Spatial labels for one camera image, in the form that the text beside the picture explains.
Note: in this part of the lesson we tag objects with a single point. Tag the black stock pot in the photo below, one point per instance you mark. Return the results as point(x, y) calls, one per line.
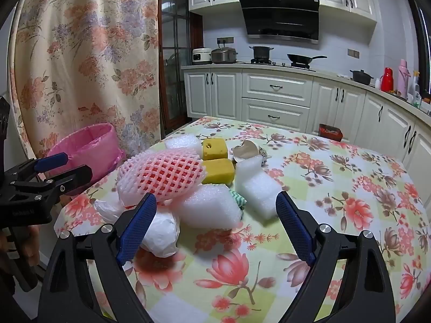
point(261, 53)

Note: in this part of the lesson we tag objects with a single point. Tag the dark wall socket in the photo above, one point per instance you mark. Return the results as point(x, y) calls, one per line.
point(353, 53)
point(225, 40)

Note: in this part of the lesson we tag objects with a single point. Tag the green striped cloth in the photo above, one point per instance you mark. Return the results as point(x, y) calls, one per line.
point(237, 197)

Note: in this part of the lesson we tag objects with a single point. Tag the floral curtain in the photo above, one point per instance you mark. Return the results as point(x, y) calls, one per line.
point(84, 57)

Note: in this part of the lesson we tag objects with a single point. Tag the pink thermos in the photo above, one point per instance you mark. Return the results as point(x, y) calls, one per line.
point(403, 80)

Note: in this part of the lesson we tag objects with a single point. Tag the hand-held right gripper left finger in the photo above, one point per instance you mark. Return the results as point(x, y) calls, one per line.
point(138, 228)

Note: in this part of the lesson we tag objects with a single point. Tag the person's left hand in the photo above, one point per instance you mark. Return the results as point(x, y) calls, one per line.
point(31, 245)

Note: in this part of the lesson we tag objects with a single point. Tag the brown glass door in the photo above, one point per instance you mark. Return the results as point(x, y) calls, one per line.
point(175, 40)

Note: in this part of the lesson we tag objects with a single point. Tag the dark window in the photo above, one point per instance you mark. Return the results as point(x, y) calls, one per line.
point(422, 40)

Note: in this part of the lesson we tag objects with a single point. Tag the yellow sponge with hole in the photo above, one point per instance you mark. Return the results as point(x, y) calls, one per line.
point(215, 149)

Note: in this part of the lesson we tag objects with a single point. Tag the white rice cooker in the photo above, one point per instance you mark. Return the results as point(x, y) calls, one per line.
point(201, 56)

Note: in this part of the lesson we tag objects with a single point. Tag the black casserole pot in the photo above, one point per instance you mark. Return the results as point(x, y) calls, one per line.
point(362, 78)

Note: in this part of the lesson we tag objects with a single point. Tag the pink lined waste bin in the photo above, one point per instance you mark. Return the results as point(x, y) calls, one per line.
point(97, 148)

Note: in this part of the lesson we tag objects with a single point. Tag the silver pressure cooker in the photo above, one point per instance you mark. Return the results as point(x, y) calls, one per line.
point(224, 56)

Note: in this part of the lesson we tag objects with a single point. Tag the floral tablecloth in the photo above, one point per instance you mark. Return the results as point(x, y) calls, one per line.
point(336, 191)

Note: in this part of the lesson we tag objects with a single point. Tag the brown bin with red bag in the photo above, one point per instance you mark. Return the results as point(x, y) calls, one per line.
point(330, 133)

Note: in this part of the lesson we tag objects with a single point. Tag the white detergent bottle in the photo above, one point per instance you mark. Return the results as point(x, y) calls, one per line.
point(414, 91)

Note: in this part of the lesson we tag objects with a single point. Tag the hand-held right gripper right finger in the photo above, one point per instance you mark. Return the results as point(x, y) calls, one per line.
point(293, 225)

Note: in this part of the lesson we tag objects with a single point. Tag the white cabinet drawer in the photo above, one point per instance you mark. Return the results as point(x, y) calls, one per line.
point(276, 87)
point(274, 114)

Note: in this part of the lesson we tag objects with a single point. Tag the pink foam fruit net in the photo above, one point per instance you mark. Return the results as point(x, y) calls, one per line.
point(161, 175)

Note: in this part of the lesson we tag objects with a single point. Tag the white plastic bag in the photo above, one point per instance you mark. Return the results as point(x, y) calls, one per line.
point(107, 210)
point(161, 234)

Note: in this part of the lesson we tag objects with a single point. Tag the gas stove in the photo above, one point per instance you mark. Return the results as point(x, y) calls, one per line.
point(279, 64)

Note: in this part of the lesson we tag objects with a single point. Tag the paper cup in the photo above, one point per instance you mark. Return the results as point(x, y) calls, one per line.
point(244, 151)

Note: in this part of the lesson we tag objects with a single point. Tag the black range hood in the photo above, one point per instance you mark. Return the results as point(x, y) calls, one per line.
point(279, 16)

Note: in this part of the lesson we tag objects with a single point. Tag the white foam block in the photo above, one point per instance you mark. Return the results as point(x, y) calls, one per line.
point(183, 143)
point(208, 208)
point(256, 188)

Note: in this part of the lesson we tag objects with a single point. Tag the black frying pan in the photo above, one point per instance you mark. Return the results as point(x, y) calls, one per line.
point(301, 59)

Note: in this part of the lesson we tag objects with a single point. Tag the white lower cabinets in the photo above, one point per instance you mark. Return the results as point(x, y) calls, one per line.
point(222, 94)

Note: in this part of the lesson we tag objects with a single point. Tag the red thermos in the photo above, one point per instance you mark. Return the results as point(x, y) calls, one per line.
point(387, 80)

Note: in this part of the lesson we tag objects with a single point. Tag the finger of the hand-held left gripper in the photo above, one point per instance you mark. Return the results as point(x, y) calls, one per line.
point(50, 161)
point(67, 178)

